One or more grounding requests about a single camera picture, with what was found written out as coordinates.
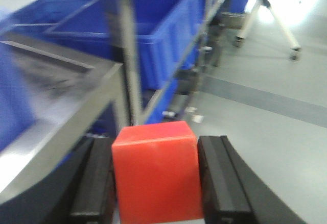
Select red cube block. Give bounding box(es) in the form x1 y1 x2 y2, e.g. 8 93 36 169
112 121 204 223

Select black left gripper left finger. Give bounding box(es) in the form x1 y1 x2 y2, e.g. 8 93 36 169
45 137 115 223

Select stainless steel cart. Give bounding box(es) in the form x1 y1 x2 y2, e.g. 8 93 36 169
1 32 128 203

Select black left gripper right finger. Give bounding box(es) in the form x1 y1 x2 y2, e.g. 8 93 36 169
198 136 305 223

